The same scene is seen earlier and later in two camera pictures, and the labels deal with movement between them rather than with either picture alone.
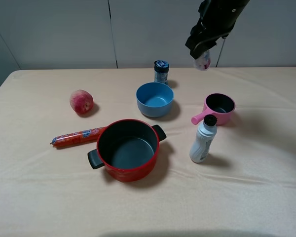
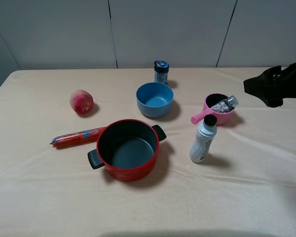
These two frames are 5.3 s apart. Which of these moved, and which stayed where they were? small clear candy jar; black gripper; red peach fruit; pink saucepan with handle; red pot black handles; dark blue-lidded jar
Moved: small clear candy jar; black gripper
Stayed: dark blue-lidded jar; red peach fruit; red pot black handles; pink saucepan with handle
